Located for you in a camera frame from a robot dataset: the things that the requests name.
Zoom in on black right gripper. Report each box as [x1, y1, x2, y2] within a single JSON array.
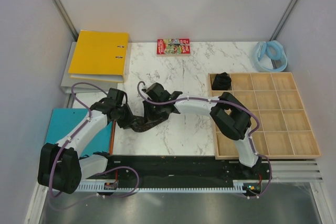
[[143, 99, 164, 125]]

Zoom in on brown floral patterned tie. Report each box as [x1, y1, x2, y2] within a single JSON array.
[[130, 116, 169, 133]]

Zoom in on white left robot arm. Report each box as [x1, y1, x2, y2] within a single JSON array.
[[37, 88, 130, 194]]

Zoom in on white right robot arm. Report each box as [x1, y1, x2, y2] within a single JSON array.
[[137, 81, 260, 179]]

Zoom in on orange folder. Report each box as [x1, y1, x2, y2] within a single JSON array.
[[109, 121, 116, 154]]

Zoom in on teal folder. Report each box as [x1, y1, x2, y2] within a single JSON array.
[[45, 108, 112, 157]]

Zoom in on red illustrated book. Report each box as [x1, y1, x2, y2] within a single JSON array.
[[156, 38, 191, 56]]

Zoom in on rolled dark navy tie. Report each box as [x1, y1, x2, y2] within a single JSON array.
[[212, 72, 232, 90]]

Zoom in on wooden compartment tray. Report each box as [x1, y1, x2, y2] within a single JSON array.
[[207, 72, 321, 160]]

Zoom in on light blue headphones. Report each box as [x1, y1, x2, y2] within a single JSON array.
[[251, 40, 288, 72]]

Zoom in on grey ring binder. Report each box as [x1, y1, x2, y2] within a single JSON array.
[[60, 42, 129, 93]]

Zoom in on yellow ring binder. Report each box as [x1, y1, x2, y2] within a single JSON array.
[[68, 30, 129, 83]]

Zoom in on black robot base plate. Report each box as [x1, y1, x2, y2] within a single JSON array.
[[92, 155, 270, 189]]

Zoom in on white slotted cable duct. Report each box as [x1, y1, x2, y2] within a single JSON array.
[[76, 180, 260, 194]]

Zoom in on left aluminium frame post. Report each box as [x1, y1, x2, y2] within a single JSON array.
[[52, 0, 79, 41]]

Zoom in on aluminium frame post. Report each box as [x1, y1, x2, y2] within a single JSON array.
[[52, 0, 79, 41], [269, 0, 300, 40]]

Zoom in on right aluminium frame post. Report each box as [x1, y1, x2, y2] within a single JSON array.
[[269, 0, 300, 40]]

